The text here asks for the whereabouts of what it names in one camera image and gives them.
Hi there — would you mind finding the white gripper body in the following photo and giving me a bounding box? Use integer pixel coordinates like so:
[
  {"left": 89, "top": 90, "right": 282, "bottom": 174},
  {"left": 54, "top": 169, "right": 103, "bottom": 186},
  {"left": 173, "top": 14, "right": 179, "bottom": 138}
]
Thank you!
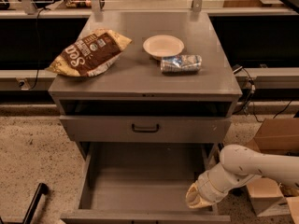
[{"left": 195, "top": 163, "right": 238, "bottom": 205}]

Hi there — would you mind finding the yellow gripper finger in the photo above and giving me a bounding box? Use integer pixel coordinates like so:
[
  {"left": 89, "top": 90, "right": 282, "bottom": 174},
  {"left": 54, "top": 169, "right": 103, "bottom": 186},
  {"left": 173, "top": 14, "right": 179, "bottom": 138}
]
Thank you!
[
  {"left": 186, "top": 183, "right": 200, "bottom": 202},
  {"left": 188, "top": 201, "right": 212, "bottom": 209}
]

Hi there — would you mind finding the grey drawer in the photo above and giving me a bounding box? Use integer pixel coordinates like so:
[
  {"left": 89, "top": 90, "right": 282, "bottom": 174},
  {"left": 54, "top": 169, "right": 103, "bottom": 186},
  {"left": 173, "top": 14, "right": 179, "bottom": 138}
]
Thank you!
[
  {"left": 60, "top": 116, "right": 231, "bottom": 143},
  {"left": 61, "top": 143, "right": 231, "bottom": 224}
]

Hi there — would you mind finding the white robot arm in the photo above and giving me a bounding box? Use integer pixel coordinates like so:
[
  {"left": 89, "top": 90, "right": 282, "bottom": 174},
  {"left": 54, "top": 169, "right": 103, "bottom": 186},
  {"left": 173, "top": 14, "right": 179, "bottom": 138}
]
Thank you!
[{"left": 186, "top": 145, "right": 299, "bottom": 208}]

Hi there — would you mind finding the grey top drawer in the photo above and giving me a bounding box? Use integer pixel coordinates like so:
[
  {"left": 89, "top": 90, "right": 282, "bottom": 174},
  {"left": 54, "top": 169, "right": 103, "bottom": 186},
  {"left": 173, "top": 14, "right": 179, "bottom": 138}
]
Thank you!
[{"left": 60, "top": 116, "right": 231, "bottom": 143}]

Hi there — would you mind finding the grey metal drawer cabinet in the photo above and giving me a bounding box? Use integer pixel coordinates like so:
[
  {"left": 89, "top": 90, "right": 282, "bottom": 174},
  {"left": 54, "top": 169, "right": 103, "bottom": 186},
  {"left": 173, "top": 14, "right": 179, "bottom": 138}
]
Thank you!
[{"left": 48, "top": 10, "right": 243, "bottom": 173}]

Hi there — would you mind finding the cardboard box with trash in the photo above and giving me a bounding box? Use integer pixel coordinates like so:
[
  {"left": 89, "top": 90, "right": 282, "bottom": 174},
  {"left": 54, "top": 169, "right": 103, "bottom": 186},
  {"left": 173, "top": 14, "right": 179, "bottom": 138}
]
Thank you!
[{"left": 247, "top": 118, "right": 299, "bottom": 224}]

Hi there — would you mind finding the crushed blue white can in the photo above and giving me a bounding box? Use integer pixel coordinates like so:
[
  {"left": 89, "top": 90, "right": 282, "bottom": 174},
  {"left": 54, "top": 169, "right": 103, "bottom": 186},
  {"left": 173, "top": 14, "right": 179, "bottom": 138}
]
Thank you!
[{"left": 160, "top": 55, "right": 202, "bottom": 73}]

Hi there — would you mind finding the white paper bowl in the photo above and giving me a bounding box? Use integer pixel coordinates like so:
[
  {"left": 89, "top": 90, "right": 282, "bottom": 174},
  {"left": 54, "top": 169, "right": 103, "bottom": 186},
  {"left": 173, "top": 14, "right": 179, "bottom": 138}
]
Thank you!
[{"left": 143, "top": 35, "right": 184, "bottom": 60}]

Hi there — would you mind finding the black bar on floor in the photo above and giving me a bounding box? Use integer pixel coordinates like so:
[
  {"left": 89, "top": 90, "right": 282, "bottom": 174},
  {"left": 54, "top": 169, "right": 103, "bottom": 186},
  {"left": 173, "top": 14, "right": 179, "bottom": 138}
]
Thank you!
[{"left": 22, "top": 183, "right": 49, "bottom": 224}]

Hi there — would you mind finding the brown chip bag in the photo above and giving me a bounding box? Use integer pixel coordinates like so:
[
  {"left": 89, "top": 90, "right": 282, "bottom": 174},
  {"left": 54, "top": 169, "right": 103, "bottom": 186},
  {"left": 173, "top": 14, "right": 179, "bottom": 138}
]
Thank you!
[{"left": 47, "top": 29, "right": 132, "bottom": 77}]

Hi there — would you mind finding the black cable right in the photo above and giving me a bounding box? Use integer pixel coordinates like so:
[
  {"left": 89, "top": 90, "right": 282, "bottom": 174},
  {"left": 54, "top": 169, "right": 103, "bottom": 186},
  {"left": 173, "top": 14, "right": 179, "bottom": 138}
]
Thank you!
[{"left": 232, "top": 64, "right": 293, "bottom": 123}]

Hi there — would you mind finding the black cable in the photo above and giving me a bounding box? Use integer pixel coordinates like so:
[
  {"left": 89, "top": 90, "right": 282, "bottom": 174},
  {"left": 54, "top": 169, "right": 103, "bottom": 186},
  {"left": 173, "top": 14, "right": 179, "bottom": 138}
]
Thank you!
[
  {"left": 232, "top": 64, "right": 293, "bottom": 123},
  {"left": 29, "top": 7, "right": 48, "bottom": 91}
]

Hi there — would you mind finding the black cable left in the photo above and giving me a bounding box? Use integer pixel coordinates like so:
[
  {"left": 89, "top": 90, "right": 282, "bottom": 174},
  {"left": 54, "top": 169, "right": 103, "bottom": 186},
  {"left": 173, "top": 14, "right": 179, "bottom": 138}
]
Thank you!
[{"left": 29, "top": 7, "right": 48, "bottom": 91}]

